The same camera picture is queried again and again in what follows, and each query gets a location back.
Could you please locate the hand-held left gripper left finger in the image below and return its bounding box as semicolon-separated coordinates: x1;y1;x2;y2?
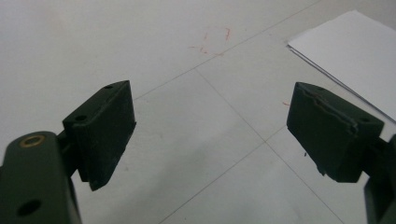
56;79;137;192

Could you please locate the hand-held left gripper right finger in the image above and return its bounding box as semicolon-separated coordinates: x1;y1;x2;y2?
286;81;390;184

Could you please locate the white paper sheet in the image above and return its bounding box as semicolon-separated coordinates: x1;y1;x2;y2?
287;9;396;124

